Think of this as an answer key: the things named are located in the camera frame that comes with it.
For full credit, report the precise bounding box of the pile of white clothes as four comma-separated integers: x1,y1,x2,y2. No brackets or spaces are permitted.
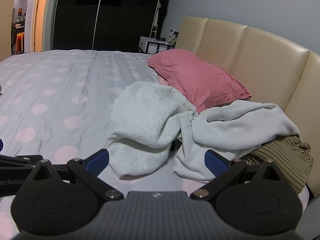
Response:
172,99,302,182

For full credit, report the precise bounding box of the brown striped garment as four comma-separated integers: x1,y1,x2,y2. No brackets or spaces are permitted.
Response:
241,134,314,195

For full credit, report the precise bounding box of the pink pillow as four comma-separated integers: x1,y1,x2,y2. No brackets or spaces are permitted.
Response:
147,49,252,113

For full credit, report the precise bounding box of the white nightstand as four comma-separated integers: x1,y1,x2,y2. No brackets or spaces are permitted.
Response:
139,36,177,55

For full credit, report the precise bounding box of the beige room door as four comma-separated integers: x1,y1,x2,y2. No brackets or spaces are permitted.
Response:
0,0,18,63

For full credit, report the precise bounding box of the beige padded headboard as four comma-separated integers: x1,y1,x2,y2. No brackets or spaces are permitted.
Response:
175,16,320,198

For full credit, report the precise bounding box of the yellow stool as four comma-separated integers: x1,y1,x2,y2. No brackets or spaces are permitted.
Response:
15,32,25,54

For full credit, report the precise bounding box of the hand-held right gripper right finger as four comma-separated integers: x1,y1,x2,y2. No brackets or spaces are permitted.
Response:
190,149,283,201

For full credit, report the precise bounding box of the white ladder rack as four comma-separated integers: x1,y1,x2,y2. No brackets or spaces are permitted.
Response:
151,1,162,40

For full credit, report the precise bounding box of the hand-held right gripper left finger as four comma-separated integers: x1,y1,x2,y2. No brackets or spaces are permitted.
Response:
31,149,123,201

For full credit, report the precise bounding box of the black sliding wardrobe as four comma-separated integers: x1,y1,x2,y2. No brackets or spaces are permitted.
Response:
42,0,173,53

